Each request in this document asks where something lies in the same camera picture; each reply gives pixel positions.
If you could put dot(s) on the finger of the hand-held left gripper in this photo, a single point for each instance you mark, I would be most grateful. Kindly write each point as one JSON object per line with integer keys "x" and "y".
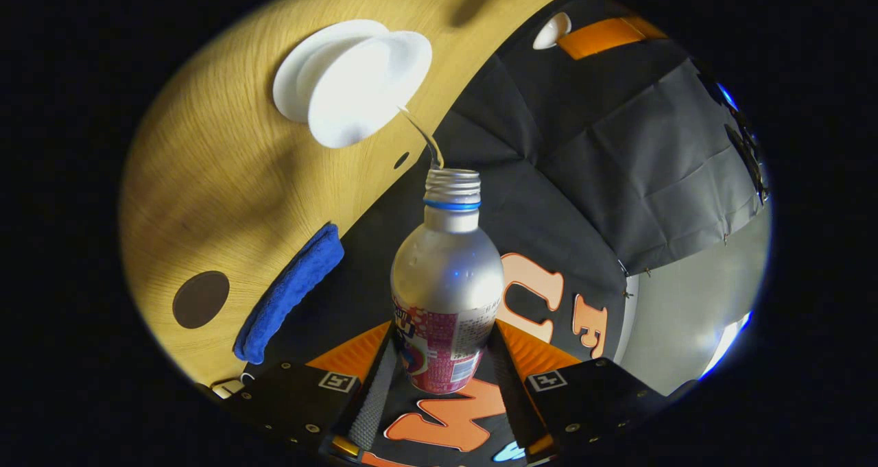
{"x": 603, "y": 36}

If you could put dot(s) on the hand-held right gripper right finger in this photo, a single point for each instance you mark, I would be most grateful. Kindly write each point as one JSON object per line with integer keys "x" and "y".
{"x": 514, "y": 398}

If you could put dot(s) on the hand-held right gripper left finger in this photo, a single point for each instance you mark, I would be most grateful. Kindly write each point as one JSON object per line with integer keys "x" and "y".
{"x": 374, "y": 412}

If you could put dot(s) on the silver water bottle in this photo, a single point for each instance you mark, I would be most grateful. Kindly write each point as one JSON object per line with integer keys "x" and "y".
{"x": 446, "y": 282}

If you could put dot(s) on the clear water stream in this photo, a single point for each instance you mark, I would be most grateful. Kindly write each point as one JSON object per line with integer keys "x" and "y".
{"x": 426, "y": 138}

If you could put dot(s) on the round dark brown coaster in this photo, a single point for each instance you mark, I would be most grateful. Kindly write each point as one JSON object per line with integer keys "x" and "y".
{"x": 201, "y": 300}

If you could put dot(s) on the blue folded towel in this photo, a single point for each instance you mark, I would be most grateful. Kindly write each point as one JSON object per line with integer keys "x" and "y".
{"x": 291, "y": 292}

